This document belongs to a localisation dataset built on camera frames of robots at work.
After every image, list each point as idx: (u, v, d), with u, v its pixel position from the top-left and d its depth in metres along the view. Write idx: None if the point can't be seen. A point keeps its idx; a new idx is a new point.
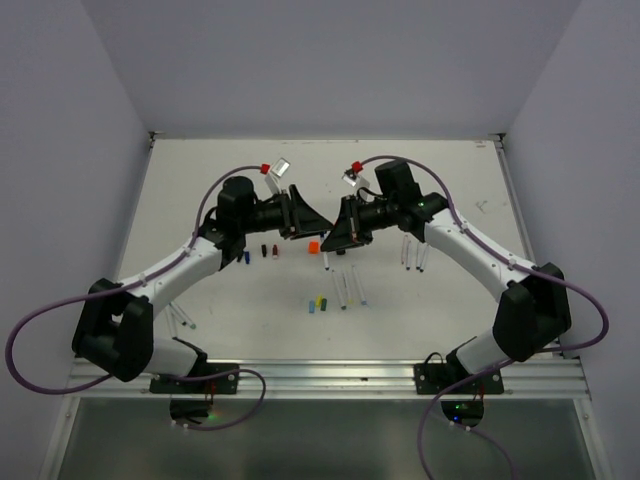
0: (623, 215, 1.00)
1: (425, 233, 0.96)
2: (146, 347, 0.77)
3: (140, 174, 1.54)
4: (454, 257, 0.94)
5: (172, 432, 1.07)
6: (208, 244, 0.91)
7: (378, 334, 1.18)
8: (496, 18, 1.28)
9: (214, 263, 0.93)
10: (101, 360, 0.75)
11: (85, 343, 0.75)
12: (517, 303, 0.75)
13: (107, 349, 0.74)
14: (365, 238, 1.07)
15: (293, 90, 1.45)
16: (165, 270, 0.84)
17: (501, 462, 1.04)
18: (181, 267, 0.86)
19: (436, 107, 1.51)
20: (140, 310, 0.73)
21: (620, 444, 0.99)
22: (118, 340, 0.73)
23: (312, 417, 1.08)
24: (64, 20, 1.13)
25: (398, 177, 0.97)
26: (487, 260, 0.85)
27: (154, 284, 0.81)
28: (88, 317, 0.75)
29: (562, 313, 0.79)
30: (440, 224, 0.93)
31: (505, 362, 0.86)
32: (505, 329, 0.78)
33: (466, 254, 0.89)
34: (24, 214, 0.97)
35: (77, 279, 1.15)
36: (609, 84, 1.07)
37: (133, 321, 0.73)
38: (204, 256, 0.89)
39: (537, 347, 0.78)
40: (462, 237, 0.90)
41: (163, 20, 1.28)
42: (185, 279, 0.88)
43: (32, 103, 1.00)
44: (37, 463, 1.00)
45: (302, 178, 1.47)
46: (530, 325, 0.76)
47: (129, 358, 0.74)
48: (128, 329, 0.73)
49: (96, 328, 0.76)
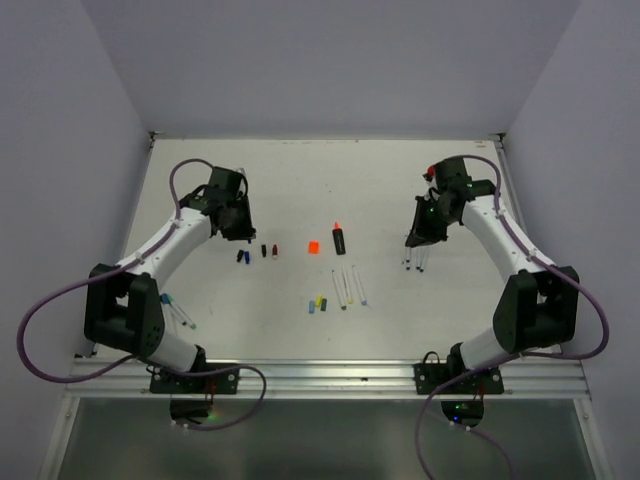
0: (624, 216, 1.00)
1: (464, 212, 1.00)
2: (157, 322, 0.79)
3: (140, 173, 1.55)
4: (483, 241, 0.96)
5: (171, 432, 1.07)
6: (195, 213, 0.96)
7: (377, 334, 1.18)
8: (496, 20, 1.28)
9: (203, 230, 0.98)
10: (116, 343, 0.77)
11: (95, 328, 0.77)
12: (520, 288, 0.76)
13: (121, 329, 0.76)
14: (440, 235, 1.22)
15: (293, 91, 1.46)
16: (163, 242, 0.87)
17: (501, 463, 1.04)
18: (175, 238, 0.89)
19: (436, 108, 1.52)
20: (146, 286, 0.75)
21: (620, 445, 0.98)
22: (131, 318, 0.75)
23: (312, 417, 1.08)
24: (64, 21, 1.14)
25: (449, 168, 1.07)
26: (509, 247, 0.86)
27: (151, 261, 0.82)
28: (95, 303, 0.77)
29: (565, 318, 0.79)
30: (478, 207, 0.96)
31: (501, 355, 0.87)
32: (506, 314, 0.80)
33: (494, 237, 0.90)
34: (23, 214, 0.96)
35: (77, 279, 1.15)
36: (609, 85, 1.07)
37: (140, 298, 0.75)
38: (193, 225, 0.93)
39: (532, 344, 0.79)
40: (495, 221, 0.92)
41: (163, 21, 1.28)
42: (180, 250, 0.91)
43: (30, 103, 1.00)
44: (36, 463, 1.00)
45: (302, 179, 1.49)
46: (527, 318, 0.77)
47: (143, 337, 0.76)
48: (137, 306, 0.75)
49: (105, 312, 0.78)
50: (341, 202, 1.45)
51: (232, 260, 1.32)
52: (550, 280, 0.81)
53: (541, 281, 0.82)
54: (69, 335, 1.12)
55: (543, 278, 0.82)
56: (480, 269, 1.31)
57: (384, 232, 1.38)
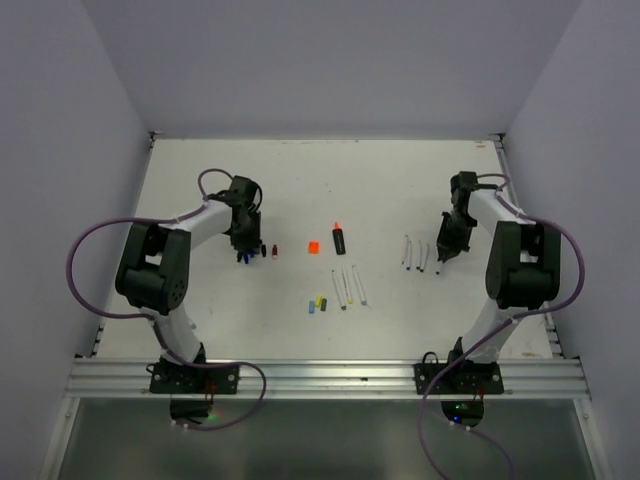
0: (624, 215, 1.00)
1: (472, 207, 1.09)
2: (183, 278, 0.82)
3: (140, 173, 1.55)
4: (483, 222, 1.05)
5: (171, 432, 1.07)
6: (221, 204, 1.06)
7: (377, 334, 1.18)
8: (496, 20, 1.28)
9: (225, 221, 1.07)
10: (144, 291, 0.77)
11: (127, 275, 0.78)
12: (504, 232, 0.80)
13: (152, 276, 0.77)
14: (462, 245, 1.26)
15: (292, 91, 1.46)
16: (196, 214, 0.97)
17: (501, 463, 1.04)
18: (206, 215, 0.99)
19: (435, 108, 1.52)
20: (182, 237, 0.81)
21: (621, 446, 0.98)
22: (165, 266, 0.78)
23: (312, 418, 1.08)
24: (64, 22, 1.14)
25: (458, 176, 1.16)
26: (499, 211, 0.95)
27: (185, 224, 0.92)
28: (131, 251, 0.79)
29: (550, 270, 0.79)
30: (478, 191, 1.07)
31: (498, 326, 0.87)
32: (494, 265, 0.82)
33: (490, 210, 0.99)
34: (23, 214, 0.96)
35: (77, 278, 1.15)
36: (610, 84, 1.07)
37: (177, 245, 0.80)
38: (221, 208, 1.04)
39: (518, 295, 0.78)
40: (491, 198, 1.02)
41: (162, 22, 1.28)
42: (207, 227, 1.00)
43: (29, 104, 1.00)
44: (37, 463, 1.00)
45: (302, 178, 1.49)
46: (510, 262, 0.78)
47: (172, 285, 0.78)
48: (173, 254, 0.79)
49: (139, 263, 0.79)
50: (341, 202, 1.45)
51: (232, 260, 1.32)
52: (537, 238, 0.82)
53: (528, 238, 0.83)
54: (70, 334, 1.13)
55: (531, 236, 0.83)
56: (480, 269, 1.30)
57: (383, 231, 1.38)
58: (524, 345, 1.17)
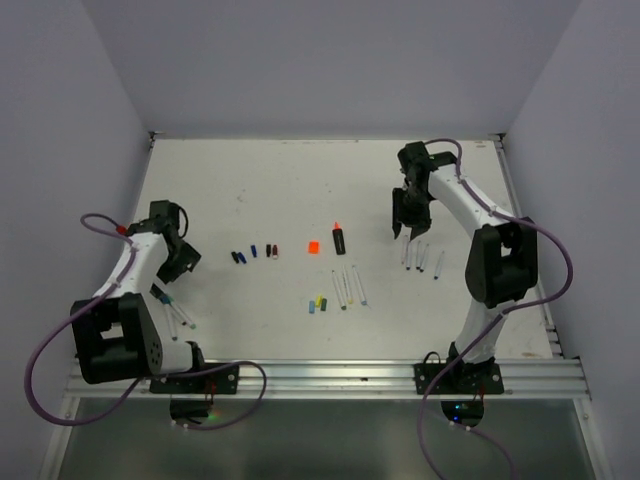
0: (624, 215, 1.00)
1: (430, 182, 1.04)
2: (155, 338, 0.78)
3: (140, 173, 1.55)
4: (448, 208, 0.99)
5: (171, 432, 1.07)
6: (147, 235, 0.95)
7: (377, 334, 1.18)
8: (496, 19, 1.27)
9: (163, 247, 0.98)
10: (120, 373, 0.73)
11: (95, 365, 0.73)
12: (483, 241, 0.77)
13: (122, 356, 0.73)
14: (423, 220, 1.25)
15: (292, 90, 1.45)
16: (131, 266, 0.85)
17: (501, 463, 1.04)
18: (140, 256, 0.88)
19: (435, 109, 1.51)
20: (133, 302, 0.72)
21: (621, 446, 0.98)
22: (130, 339, 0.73)
23: (312, 418, 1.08)
24: (65, 21, 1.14)
25: (410, 150, 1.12)
26: (471, 207, 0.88)
27: (127, 282, 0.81)
28: (86, 342, 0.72)
29: (529, 264, 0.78)
30: (441, 175, 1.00)
31: (490, 323, 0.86)
32: (475, 268, 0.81)
33: (458, 202, 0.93)
34: (23, 213, 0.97)
35: (76, 277, 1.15)
36: (610, 83, 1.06)
37: (133, 315, 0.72)
38: (152, 244, 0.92)
39: (502, 295, 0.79)
40: (457, 186, 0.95)
41: (162, 22, 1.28)
42: (149, 266, 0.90)
43: (29, 102, 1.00)
44: (37, 464, 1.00)
45: (302, 178, 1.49)
46: (493, 266, 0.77)
47: (148, 353, 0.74)
48: (131, 325, 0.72)
49: (100, 346, 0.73)
50: (341, 202, 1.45)
51: (231, 260, 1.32)
52: (513, 232, 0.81)
53: (503, 233, 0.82)
54: (69, 334, 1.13)
55: (506, 232, 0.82)
56: None
57: (383, 232, 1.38)
58: (524, 345, 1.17)
